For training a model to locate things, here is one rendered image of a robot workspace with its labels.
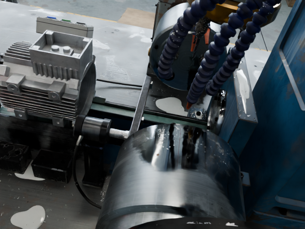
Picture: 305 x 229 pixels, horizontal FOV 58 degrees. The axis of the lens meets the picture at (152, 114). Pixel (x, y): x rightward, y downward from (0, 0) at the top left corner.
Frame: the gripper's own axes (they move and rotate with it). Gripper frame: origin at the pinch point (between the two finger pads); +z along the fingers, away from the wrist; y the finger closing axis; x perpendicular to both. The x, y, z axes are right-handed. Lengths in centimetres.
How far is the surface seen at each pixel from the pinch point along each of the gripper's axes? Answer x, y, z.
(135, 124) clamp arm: 7.3, -10.7, 23.8
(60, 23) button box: -1.1, 23.0, -6.9
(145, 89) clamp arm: 7.3, 3.3, 23.9
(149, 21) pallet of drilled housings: 91, 240, -13
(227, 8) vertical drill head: -20.6, -8.7, 40.7
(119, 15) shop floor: 101, 273, -56
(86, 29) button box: 0.1, 23.0, 1.8
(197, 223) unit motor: -24, -49, 36
